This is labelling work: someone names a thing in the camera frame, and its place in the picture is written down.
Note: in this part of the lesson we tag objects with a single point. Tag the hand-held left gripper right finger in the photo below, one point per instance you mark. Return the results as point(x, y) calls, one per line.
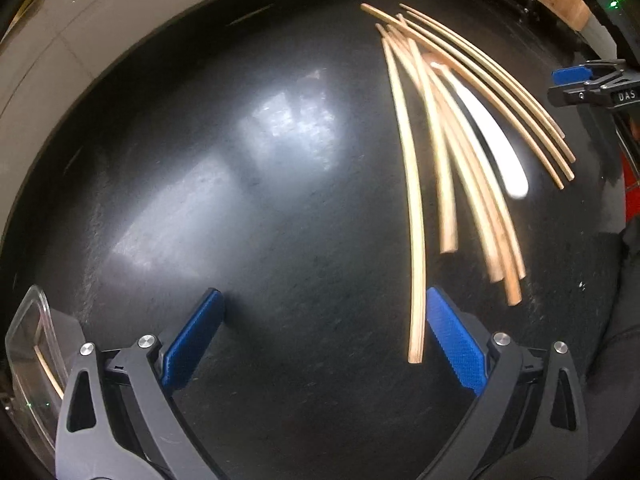
point(457, 340)

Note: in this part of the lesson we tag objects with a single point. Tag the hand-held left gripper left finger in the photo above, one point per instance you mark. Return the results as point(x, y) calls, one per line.
point(192, 335)

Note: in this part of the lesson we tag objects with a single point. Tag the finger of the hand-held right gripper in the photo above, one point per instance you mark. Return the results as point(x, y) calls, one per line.
point(570, 75)
point(567, 96)

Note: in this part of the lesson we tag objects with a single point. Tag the pile of wooden chopsticks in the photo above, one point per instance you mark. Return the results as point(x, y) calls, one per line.
point(416, 210)

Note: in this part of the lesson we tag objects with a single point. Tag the light wooden chopstick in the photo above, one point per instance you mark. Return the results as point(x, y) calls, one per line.
point(48, 367)

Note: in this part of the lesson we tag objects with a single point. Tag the clear plastic container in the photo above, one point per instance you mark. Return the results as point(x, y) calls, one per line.
point(30, 330)

